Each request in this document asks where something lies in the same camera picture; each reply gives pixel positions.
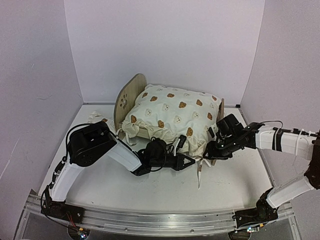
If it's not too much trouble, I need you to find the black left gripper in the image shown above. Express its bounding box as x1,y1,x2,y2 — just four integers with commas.
151,153,196,172

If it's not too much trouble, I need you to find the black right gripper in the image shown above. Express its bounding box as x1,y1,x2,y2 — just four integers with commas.
202,135,239,162

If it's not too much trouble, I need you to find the bear print cushion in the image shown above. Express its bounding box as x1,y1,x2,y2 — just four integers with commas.
121,83,226,190

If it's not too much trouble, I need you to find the wooden pet bed frame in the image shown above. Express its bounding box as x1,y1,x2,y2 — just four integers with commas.
113,72,226,166

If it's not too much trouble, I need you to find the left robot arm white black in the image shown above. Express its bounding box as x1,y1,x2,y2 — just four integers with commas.
40,121,196,223

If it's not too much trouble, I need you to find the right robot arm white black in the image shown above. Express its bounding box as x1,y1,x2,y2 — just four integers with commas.
203,114,320,229

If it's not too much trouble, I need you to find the small bear print pillow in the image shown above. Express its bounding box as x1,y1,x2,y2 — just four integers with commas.
87,111,114,126

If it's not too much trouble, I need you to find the small circuit board with leds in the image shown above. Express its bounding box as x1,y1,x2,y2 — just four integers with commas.
67,225,91,240

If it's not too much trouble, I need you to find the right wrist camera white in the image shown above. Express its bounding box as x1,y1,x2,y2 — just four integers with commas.
206,127,216,140

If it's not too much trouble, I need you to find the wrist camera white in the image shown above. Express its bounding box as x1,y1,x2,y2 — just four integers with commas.
206,127,216,140
173,134,187,156

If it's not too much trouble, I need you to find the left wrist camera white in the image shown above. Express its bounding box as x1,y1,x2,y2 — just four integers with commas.
173,134,187,156

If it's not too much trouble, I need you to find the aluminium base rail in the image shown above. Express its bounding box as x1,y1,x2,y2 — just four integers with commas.
15,194,301,240

